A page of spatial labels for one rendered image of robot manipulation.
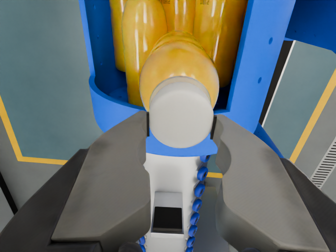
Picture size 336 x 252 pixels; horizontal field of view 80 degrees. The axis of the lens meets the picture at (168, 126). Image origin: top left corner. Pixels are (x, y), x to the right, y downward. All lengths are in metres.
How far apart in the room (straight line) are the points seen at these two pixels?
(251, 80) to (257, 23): 0.06
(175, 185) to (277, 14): 0.61
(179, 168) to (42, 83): 1.36
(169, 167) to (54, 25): 1.25
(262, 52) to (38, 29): 1.56
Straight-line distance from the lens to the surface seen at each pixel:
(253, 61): 0.24
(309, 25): 0.60
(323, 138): 2.13
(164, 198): 0.75
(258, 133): 1.27
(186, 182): 0.73
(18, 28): 1.76
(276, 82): 1.50
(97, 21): 0.38
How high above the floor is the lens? 1.43
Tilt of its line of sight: 59 degrees down
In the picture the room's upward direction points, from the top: 177 degrees counter-clockwise
